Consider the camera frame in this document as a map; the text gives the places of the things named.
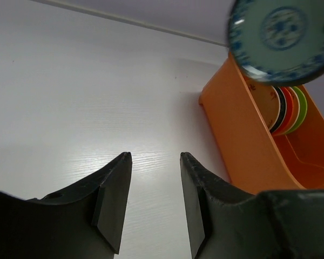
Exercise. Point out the blue patterned plate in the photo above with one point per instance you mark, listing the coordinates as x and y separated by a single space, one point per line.
277 42
282 111

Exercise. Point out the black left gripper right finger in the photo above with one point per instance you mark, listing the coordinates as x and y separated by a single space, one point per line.
223 221

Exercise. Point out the green plate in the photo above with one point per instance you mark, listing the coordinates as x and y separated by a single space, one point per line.
303 107

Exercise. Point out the cream floral plate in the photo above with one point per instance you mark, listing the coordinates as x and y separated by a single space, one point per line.
267 101
296 108

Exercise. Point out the aluminium table edge rail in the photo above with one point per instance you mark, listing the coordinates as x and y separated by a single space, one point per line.
200 20

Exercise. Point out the orange plate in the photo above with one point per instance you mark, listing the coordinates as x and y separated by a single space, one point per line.
289 111

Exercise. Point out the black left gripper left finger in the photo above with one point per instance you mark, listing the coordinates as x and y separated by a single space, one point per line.
82 220

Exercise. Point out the orange plastic dish rack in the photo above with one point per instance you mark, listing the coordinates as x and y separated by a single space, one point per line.
255 160

